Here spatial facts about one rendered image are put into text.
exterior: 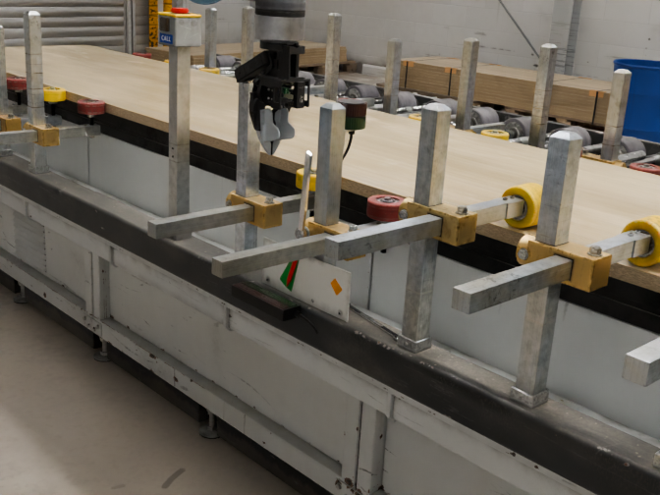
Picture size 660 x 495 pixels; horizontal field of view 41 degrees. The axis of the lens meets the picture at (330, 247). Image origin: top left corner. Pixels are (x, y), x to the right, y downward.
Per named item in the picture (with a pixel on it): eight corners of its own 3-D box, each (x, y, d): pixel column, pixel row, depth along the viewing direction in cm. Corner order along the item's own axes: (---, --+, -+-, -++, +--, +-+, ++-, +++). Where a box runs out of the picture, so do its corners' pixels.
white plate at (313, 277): (346, 322, 169) (349, 273, 166) (260, 282, 187) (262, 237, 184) (348, 321, 170) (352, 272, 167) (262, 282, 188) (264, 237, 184)
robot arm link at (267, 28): (245, 13, 160) (286, 13, 167) (244, 40, 162) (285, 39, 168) (276, 17, 154) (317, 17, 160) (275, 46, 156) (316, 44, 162)
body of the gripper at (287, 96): (278, 113, 159) (281, 45, 156) (248, 106, 165) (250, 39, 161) (309, 110, 164) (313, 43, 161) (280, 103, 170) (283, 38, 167)
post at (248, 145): (243, 294, 194) (248, 72, 179) (233, 289, 197) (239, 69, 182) (255, 290, 197) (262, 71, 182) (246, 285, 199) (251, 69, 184)
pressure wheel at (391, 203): (383, 261, 175) (388, 204, 172) (356, 249, 181) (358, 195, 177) (411, 253, 180) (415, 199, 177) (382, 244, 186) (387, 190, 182)
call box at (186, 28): (175, 50, 194) (175, 14, 192) (157, 47, 199) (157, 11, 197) (201, 49, 199) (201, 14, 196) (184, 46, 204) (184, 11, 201)
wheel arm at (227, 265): (222, 284, 151) (222, 259, 150) (210, 278, 154) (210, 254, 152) (397, 241, 180) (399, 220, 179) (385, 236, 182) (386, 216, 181)
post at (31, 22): (36, 179, 262) (27, 11, 247) (30, 177, 264) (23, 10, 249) (47, 178, 264) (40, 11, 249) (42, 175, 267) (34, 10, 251)
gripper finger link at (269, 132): (273, 161, 164) (275, 111, 161) (253, 155, 168) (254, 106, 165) (286, 159, 166) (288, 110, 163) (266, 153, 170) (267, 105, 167)
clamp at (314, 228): (347, 261, 166) (349, 236, 165) (300, 243, 176) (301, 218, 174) (368, 256, 170) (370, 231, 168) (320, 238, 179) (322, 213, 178)
